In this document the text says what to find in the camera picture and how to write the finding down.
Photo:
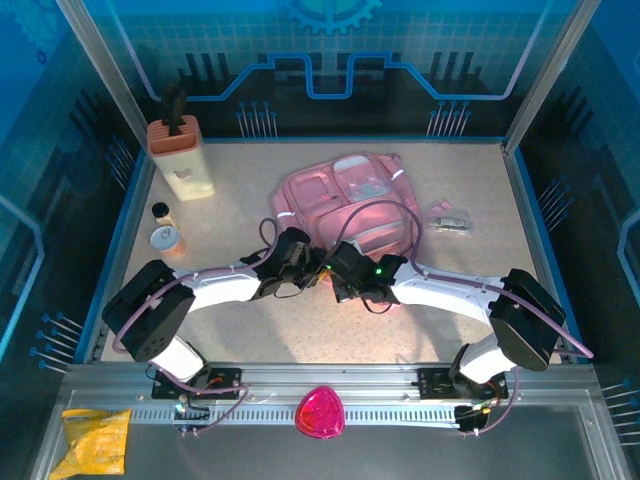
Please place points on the pink backpack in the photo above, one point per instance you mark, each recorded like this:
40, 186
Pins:
345, 195

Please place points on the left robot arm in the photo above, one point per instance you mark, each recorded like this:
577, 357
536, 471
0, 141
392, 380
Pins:
155, 315

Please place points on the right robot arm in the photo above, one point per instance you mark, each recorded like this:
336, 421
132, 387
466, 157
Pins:
520, 320

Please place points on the clear plastic supplies bag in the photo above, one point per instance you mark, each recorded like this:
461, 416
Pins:
450, 222

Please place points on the aluminium front beam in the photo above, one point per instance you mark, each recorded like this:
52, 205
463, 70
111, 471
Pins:
325, 375

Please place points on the copper tin can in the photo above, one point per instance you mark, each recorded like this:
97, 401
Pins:
166, 241

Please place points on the pink triangular button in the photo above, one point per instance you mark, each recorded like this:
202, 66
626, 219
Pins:
320, 412

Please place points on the small bottle black cap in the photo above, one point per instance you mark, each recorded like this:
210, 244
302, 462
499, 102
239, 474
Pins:
161, 212

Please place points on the cream knife block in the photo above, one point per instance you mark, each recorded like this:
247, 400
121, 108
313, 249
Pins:
187, 165

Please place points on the yellow snack bag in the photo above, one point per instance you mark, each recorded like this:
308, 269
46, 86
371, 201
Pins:
90, 440

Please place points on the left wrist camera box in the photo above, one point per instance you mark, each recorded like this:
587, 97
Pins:
297, 247

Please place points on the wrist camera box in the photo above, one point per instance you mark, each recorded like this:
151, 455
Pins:
350, 257
297, 247

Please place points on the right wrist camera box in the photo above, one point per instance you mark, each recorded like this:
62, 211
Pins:
350, 257

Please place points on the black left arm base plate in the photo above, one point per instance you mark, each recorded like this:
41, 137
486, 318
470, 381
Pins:
225, 382

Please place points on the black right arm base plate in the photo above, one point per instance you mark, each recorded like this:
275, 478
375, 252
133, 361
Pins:
435, 382

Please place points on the aluminium frame post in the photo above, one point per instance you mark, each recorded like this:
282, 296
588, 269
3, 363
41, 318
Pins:
550, 70
105, 70

